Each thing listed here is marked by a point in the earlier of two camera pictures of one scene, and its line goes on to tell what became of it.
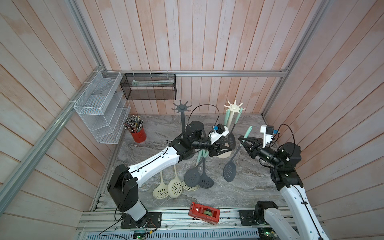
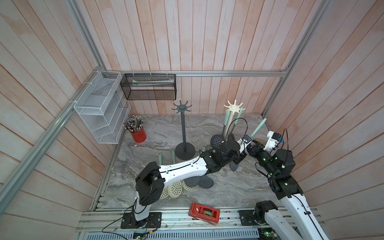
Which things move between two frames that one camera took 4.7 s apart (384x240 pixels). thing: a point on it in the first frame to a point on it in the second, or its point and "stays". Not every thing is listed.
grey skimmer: (230, 169) to (234, 167)
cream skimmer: (175, 186) stays
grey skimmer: (231, 140) stays
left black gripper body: (212, 149) to (238, 158)
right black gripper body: (267, 155) stays
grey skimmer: (206, 181) stays
